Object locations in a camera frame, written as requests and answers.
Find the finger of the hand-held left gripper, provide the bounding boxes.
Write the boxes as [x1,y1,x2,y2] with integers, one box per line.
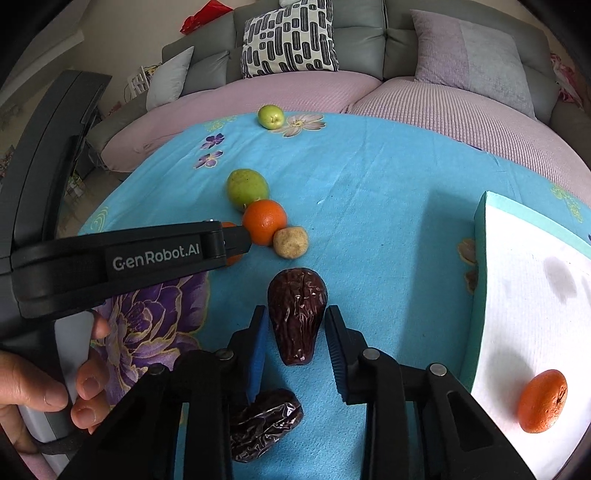
[224,224,254,267]

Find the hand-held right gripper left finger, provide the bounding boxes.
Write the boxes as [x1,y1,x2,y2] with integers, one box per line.
[69,305,271,480]

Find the white tray with teal rim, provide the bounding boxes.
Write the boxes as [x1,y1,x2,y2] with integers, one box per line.
[462,191,591,480]

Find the large round orange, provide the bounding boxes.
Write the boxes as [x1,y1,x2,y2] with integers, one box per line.
[242,199,288,247]

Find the small white rack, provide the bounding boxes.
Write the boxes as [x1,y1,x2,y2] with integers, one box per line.
[126,66,153,96]

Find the dark brown wrinkled date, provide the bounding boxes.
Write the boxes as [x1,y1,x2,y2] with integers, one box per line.
[229,388,304,463]

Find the small green apple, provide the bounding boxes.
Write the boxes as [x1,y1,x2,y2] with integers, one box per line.
[257,104,284,129]

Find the large green mango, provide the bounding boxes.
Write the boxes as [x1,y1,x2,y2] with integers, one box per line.
[226,169,270,213]

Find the grey sofa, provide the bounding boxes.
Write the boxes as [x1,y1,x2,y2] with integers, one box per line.
[85,0,591,160]

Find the large dark brown date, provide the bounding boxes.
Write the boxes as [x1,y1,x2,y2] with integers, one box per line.
[268,269,328,367]

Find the small orange fruit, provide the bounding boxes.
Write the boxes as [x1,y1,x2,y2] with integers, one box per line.
[221,222,244,267]

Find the black and white patterned cushion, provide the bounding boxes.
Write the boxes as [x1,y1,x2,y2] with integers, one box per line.
[242,0,339,79]

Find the orange mandarin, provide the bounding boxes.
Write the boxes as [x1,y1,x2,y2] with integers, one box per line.
[517,369,568,433]

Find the red plastic bag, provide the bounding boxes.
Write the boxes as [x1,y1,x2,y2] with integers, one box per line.
[180,0,234,35]

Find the person's left hand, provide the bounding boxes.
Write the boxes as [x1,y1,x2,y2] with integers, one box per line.
[0,315,112,456]

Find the light grey cushion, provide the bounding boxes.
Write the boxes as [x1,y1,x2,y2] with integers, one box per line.
[146,46,195,112]

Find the purple and grey cushion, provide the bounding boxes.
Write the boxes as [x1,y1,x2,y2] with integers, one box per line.
[410,9,539,122]

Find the pink sofa seat cover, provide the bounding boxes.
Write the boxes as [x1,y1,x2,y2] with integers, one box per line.
[346,76,591,197]
[100,71,382,172]

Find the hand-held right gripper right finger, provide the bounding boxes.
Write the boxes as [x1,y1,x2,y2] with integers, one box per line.
[324,305,539,480]

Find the pink floral cloth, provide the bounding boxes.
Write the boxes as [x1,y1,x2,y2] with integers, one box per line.
[549,52,585,110]

